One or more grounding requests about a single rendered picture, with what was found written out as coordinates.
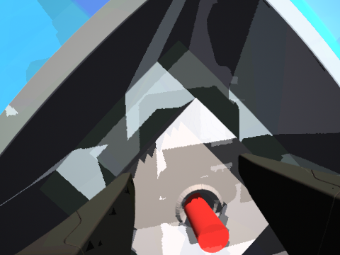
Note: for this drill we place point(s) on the red peg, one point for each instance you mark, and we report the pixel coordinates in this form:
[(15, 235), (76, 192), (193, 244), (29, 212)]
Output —
[(210, 232)]

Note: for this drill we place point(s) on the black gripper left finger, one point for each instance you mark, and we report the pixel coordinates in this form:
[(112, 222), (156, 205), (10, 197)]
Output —
[(102, 226)]

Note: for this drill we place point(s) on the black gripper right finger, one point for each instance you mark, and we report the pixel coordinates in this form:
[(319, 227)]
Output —
[(302, 206)]

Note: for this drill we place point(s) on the white plate with hole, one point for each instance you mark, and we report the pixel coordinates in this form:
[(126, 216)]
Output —
[(192, 153)]

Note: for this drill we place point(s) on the dark grey open box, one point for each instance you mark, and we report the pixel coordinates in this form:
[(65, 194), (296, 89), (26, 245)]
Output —
[(258, 66)]

